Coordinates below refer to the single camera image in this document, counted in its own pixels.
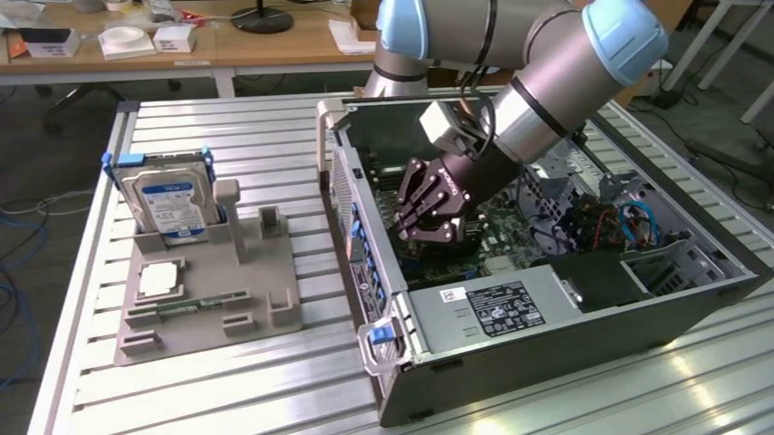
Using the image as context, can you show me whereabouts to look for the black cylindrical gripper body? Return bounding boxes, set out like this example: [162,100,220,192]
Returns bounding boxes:
[422,143,526,224]

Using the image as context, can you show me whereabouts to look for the silver socket cover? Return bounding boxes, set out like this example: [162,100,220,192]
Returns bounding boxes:
[458,216,486,244]

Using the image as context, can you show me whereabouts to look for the green motherboard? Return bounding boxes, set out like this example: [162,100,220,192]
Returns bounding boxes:
[362,149,546,291]

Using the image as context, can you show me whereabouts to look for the blue card retention strip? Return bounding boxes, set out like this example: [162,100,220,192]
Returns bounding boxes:
[347,202,390,314]

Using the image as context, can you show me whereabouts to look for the perforated metal drive cage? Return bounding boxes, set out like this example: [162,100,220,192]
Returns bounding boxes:
[525,135,613,214]

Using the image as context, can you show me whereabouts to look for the silver power supply with label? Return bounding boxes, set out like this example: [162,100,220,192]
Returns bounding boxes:
[403,264,587,366]

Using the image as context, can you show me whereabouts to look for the grey parts rack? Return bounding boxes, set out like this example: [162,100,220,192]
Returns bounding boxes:
[112,179,307,368]

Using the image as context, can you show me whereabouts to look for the white paper stack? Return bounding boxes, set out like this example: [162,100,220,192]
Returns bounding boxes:
[329,18,378,56]

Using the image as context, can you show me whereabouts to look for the black open PC case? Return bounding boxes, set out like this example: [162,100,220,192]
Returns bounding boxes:
[314,88,774,430]

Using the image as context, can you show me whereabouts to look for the wooden desk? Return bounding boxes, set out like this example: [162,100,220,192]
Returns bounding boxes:
[0,0,381,99]

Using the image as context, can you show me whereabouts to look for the small metal disk bay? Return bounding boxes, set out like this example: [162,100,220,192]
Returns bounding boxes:
[619,238,728,296]

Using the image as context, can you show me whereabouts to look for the green RAM stick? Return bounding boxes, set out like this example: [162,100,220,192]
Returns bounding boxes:
[155,295,235,314]

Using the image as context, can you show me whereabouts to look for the black round stand base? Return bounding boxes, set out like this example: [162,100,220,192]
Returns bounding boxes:
[231,0,295,35]

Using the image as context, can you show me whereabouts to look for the silver CPU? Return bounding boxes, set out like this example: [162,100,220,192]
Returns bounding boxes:
[136,263,182,296]

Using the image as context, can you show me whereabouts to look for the small white carton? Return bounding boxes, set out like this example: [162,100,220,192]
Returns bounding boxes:
[151,24,199,53]

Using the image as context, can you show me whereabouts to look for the white box black lid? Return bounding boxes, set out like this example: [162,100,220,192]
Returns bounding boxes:
[18,27,83,59]

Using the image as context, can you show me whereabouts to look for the loose white papers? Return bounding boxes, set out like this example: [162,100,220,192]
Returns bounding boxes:
[0,0,47,31]

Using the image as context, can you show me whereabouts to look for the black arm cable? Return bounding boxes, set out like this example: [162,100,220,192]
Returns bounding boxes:
[457,63,503,155]

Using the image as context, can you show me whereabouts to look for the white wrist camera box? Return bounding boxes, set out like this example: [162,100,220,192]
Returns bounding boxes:
[419,100,485,158]

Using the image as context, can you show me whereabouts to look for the light grey case handle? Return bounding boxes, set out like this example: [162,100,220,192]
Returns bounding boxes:
[315,99,347,174]
[355,315,407,376]

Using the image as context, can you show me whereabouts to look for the blue data wire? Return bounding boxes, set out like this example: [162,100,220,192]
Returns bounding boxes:
[621,200,662,249]

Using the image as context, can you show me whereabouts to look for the hard disk blue bracket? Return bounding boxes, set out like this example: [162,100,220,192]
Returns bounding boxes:
[100,145,219,248]

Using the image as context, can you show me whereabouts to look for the white table frame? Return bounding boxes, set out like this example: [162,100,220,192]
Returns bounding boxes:
[662,0,774,123]

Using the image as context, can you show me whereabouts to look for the white box with ring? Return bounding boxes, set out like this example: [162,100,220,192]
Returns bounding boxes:
[98,25,159,62]

